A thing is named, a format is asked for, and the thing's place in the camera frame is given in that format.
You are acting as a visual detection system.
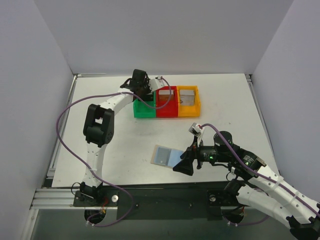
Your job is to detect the grey credit card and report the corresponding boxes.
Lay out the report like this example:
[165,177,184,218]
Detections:
[153,147,171,166]

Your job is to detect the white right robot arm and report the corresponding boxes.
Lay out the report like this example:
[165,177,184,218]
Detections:
[173,130,320,240]

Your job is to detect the yellow plastic bin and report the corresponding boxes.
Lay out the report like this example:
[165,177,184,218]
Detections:
[176,85,201,118]

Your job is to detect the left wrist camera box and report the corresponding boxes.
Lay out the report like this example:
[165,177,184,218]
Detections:
[148,76,165,93]

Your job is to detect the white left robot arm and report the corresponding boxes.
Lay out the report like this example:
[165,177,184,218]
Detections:
[80,69,151,206]

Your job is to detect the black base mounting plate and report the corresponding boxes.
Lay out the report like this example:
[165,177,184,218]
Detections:
[73,181,244,221]

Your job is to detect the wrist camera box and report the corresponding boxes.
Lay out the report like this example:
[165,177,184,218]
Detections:
[188,122,205,146]
[148,76,165,93]

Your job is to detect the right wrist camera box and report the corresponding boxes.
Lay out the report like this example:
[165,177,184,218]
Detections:
[188,122,205,146]

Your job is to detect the cards in yellow bin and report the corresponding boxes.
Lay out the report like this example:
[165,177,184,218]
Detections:
[179,89,195,106]

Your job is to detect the green plastic bin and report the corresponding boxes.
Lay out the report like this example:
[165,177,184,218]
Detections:
[133,92,156,119]

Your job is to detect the black credit card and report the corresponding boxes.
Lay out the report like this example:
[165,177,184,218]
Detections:
[142,92,154,102]

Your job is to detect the red plastic bin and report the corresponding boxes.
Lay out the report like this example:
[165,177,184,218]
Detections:
[155,86,178,118]

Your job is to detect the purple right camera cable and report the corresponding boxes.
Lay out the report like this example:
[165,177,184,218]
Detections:
[199,122,320,227]

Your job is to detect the cards in red bin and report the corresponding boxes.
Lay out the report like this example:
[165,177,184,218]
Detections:
[158,90,175,102]

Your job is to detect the beige leather card holder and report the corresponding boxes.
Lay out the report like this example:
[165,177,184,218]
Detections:
[150,145,184,169]

